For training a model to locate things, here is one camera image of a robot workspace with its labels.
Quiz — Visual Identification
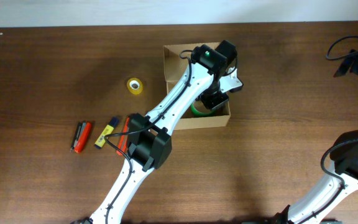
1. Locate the green tape roll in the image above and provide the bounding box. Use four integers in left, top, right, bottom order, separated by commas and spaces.
190, 101, 214, 117

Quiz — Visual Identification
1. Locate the brown cardboard box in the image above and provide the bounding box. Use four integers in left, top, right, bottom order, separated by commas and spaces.
163, 43, 231, 131

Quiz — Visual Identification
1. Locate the small yellow tape roll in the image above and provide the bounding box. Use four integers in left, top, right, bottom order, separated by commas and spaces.
127, 78, 143, 95

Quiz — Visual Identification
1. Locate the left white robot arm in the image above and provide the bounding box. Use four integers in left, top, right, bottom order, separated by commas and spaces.
78, 40, 242, 224

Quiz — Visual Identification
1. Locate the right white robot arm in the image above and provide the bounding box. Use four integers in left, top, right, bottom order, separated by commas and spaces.
269, 129, 358, 224

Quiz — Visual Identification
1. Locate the orange utility knife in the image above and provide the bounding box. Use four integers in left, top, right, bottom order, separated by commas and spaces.
116, 117, 130, 156

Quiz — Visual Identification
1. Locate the yellow highlighter marker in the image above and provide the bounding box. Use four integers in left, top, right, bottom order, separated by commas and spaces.
94, 117, 119, 149

